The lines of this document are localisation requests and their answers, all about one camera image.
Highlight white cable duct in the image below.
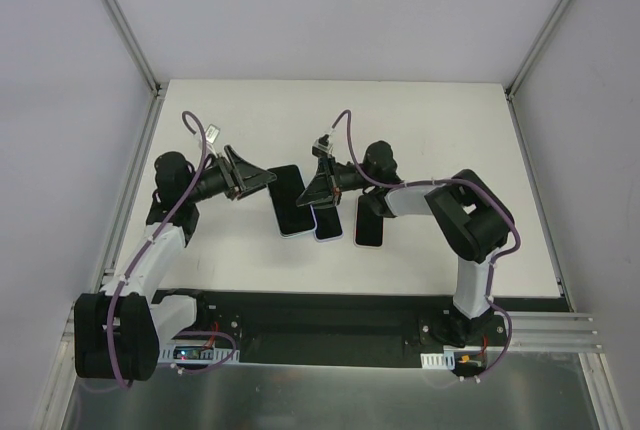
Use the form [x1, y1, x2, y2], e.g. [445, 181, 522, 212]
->
[158, 344, 240, 366]
[420, 350, 487, 371]

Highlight aluminium frame post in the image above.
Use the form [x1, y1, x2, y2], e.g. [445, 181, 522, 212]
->
[100, 0, 163, 96]
[505, 0, 575, 102]

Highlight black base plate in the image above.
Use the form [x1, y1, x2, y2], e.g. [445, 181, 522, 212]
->
[164, 289, 574, 366]

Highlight beige clear phone case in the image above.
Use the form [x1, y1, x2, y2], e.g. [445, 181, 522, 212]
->
[352, 197, 386, 250]

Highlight aluminium rail right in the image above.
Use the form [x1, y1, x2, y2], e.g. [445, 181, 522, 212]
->
[509, 312, 603, 353]

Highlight left aluminium frame post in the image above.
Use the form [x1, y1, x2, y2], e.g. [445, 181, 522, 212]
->
[100, 0, 163, 96]

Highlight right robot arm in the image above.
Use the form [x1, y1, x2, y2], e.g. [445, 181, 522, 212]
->
[296, 137, 514, 348]

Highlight left white cable duct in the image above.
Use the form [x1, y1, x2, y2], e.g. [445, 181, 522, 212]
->
[158, 344, 240, 366]

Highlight right white cable duct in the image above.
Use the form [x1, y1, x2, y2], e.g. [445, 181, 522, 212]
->
[420, 350, 487, 371]

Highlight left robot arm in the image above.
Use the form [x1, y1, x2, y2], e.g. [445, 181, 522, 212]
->
[74, 146, 276, 386]

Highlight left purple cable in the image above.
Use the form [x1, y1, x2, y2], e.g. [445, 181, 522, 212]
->
[105, 110, 236, 390]

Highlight lavender phone case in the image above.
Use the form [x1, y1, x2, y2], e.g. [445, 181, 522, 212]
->
[310, 207, 346, 244]

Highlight right aluminium frame post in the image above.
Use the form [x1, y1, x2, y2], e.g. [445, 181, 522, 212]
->
[505, 0, 575, 102]

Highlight light blue phone case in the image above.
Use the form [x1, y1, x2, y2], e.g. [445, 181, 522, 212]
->
[277, 219, 316, 238]

